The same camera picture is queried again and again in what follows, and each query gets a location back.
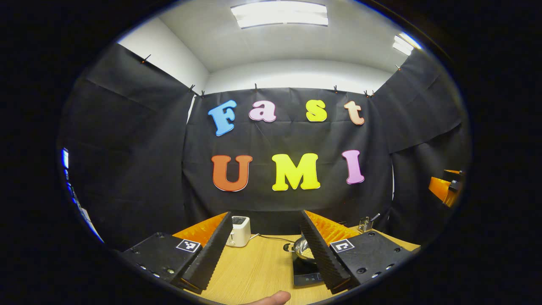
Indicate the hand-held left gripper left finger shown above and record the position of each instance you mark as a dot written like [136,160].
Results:
[209,254]

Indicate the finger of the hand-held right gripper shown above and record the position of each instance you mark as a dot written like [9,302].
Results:
[440,189]
[457,180]

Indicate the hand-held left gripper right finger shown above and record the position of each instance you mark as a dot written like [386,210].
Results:
[322,250]

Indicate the steel pot with soybeans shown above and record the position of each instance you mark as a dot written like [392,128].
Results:
[302,250]

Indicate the black induction cooktop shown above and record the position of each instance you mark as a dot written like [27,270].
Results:
[307,275]

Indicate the white toaster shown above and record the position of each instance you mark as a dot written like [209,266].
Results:
[239,233]

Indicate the small ceiling light panel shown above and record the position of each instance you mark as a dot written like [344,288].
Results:
[406,44]

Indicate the large ceiling light panel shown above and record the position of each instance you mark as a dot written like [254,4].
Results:
[279,15]

